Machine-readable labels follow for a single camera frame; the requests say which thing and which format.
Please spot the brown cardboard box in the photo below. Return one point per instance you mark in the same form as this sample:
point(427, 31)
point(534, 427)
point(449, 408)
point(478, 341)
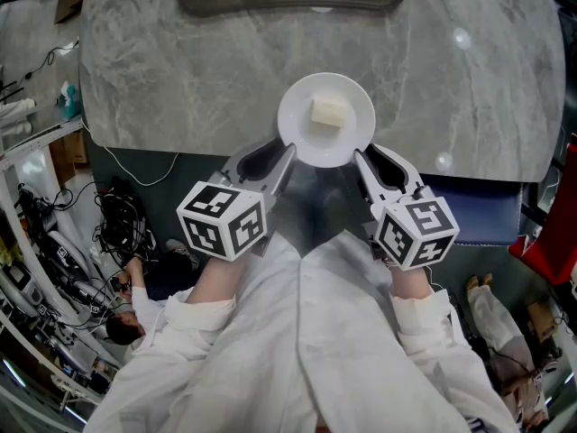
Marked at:
point(70, 156)

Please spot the person's left forearm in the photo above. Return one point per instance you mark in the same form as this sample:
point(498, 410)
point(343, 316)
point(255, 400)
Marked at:
point(216, 280)

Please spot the pile of black devices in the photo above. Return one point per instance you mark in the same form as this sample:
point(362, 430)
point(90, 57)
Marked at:
point(121, 223)

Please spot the white metal shelf rack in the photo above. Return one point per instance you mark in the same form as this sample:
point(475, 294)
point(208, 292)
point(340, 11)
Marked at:
point(31, 140)

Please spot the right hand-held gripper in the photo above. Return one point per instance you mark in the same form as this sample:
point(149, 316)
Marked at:
point(419, 223)

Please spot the white round plate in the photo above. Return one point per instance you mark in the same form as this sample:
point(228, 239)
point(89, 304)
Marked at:
point(297, 120)

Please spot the red cloth covered stand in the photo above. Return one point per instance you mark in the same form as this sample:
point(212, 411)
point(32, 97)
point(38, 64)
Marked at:
point(550, 251)

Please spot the person's right forearm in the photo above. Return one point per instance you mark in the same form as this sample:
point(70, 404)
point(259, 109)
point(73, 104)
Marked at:
point(410, 282)

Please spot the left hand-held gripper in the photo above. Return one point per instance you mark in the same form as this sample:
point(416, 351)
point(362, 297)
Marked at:
point(212, 205)

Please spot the person's white coat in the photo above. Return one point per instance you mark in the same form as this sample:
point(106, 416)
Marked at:
point(306, 354)

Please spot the teal plastic bag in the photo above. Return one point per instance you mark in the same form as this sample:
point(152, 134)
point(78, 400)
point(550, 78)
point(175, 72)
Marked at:
point(70, 102)

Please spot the pale yellow food block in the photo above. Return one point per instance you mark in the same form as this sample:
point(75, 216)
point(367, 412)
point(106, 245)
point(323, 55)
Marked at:
point(328, 112)

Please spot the dark upholstered chair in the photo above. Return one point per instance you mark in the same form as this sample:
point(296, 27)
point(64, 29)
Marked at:
point(473, 214)

